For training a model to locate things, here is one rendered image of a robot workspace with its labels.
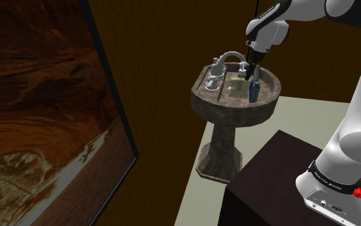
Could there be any brown stone pedestal sink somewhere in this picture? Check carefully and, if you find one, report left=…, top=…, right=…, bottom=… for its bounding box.
left=190, top=61, right=283, bottom=185

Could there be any silver faucet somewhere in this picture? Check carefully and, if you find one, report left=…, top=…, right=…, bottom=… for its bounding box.
left=205, top=51, right=248, bottom=92

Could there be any large framed brown wall picture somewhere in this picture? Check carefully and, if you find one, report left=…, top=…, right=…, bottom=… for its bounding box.
left=0, top=0, right=140, bottom=226

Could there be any small white pump dispenser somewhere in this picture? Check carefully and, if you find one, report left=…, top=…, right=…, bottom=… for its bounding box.
left=237, top=62, right=250, bottom=79

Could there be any dark robot stand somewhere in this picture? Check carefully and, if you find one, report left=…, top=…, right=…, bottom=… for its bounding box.
left=217, top=130, right=361, bottom=226

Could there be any olive green soap bar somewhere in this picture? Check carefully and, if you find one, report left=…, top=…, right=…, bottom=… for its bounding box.
left=230, top=77, right=250, bottom=98

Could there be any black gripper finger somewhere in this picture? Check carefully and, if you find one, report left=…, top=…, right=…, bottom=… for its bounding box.
left=245, top=63, right=256, bottom=81

